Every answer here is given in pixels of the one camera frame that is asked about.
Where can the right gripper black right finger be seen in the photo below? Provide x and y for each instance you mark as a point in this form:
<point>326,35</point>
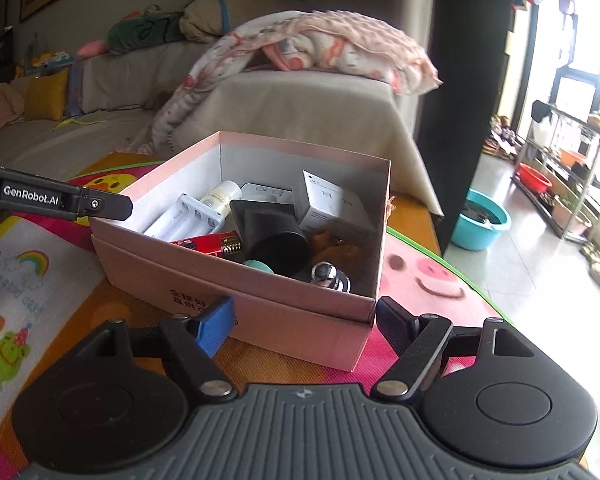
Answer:
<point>418,342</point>

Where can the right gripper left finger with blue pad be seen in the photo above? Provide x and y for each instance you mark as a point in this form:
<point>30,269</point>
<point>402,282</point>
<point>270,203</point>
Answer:
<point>191,344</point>

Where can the red cylindrical tube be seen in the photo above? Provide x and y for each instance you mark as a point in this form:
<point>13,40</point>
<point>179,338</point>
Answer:
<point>214,244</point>

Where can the white battery charger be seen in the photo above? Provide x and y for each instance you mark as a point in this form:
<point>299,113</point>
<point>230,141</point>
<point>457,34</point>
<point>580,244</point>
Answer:
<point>188,218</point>

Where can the dark red lipstick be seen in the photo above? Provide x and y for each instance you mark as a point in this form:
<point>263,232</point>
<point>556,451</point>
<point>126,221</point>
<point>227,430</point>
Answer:
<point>326,275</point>

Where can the cream lotion bottle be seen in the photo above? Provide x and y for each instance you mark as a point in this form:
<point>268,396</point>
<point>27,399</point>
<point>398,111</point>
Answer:
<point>218,199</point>

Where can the brown dog figurine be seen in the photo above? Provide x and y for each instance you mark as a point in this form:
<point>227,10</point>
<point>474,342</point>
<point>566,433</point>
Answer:
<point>346,257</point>

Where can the small white carton box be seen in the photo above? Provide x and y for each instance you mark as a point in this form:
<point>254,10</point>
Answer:
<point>320,205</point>

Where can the black rectangular device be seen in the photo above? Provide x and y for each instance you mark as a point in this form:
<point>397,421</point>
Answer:
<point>266,194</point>

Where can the yellow cushion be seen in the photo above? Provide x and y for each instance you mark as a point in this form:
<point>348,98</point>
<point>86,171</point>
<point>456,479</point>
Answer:
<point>46,97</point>

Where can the colourful cartoon play mat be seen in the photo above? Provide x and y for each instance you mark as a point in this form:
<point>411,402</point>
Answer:
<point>77,297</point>

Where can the pink cardboard box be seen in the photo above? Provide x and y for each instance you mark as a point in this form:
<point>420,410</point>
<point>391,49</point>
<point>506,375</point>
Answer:
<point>280,314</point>

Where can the teal plastic basin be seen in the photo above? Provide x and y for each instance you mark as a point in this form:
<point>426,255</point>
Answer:
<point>480,222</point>

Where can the beige sofa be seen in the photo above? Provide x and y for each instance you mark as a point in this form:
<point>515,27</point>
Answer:
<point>121,93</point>

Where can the red plastic basin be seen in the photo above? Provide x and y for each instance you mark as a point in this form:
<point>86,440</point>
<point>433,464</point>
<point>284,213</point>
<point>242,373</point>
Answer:
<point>532,179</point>

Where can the green plush toy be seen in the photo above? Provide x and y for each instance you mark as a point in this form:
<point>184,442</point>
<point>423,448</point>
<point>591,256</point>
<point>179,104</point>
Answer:
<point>136,32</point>

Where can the metal shelf rack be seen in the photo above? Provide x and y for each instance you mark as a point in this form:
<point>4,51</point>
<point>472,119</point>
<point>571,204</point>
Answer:
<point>566,149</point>

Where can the beige rolled pillow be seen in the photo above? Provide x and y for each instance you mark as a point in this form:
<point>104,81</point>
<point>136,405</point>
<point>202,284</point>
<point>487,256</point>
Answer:
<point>205,20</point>

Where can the floral pink blanket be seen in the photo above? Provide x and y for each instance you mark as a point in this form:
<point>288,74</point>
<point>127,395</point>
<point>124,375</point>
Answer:
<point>328,41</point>

